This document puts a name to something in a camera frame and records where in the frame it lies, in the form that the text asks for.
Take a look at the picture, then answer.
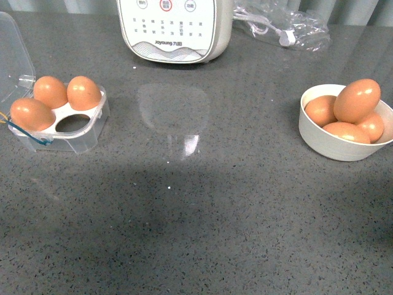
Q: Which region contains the brown egg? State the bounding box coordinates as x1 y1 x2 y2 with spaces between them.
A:
356 111 384 143
33 76 68 109
10 98 56 132
305 95 338 127
322 122 371 144
67 76 101 111
333 79 381 124

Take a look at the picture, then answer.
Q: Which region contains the clear plastic egg box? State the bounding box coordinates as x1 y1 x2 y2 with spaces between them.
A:
1 12 110 154

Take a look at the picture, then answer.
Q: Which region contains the brown egg in box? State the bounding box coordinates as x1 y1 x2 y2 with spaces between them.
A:
10 98 56 132
33 76 68 109
67 76 101 111

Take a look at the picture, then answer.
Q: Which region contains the brown egg in bowl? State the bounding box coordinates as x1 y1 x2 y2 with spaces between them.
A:
356 111 384 143
305 95 338 127
322 122 371 144

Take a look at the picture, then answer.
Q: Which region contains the white Joyoung kitchen appliance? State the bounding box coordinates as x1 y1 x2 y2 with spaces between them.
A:
117 0 233 64

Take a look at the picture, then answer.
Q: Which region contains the white round bowl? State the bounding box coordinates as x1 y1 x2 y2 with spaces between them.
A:
298 84 392 162

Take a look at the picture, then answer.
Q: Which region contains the clear plastic bag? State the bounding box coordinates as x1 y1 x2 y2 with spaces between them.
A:
233 1 330 52

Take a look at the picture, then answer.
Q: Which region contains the blue rubber band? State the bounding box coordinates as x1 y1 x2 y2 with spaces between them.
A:
5 120 52 146

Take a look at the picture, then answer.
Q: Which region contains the yellow rubber band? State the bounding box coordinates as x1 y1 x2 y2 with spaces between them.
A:
0 112 9 124

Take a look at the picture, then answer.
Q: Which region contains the white power cable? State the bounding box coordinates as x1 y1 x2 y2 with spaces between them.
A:
233 9 296 47

